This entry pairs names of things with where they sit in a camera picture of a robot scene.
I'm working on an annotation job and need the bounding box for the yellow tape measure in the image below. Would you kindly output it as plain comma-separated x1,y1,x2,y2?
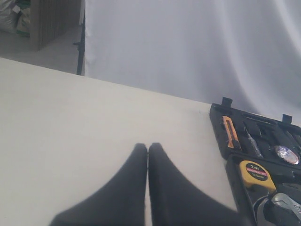
239,160,277,194

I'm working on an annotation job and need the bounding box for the black backdrop stand pole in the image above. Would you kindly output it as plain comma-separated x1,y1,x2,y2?
73,13,86,75

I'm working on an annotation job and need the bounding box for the claw hammer black handle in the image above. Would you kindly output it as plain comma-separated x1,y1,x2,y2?
253,196,269,220

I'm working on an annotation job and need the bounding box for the brown wooden cabinet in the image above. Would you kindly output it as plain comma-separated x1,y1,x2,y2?
30,0,82,51

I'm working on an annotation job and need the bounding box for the electrical tape roll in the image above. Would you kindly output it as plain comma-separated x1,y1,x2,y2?
274,145,300,165

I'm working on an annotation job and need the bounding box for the clear test pen screwdriver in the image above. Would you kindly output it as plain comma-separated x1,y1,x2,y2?
245,127,263,158

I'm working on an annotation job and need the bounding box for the black plastic tool case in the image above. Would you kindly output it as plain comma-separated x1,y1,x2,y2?
209,97,301,226

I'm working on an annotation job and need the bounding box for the white sack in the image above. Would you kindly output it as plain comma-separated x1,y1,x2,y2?
0,0,18,33

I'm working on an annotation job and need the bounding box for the orange utility knife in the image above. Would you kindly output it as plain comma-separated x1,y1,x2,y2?
222,116,241,150

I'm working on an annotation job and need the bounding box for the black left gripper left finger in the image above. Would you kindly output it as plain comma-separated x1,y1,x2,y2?
51,143,148,226

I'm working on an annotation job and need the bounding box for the white backdrop cloth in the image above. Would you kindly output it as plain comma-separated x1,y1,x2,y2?
85,0,301,124

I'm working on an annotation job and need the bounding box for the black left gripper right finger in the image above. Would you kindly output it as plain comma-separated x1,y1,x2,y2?
148,143,251,226

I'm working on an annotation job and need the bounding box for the green white bag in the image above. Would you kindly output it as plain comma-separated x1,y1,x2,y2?
16,8,31,37

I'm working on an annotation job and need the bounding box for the adjustable wrench black handle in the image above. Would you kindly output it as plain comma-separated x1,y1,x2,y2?
271,193,301,220

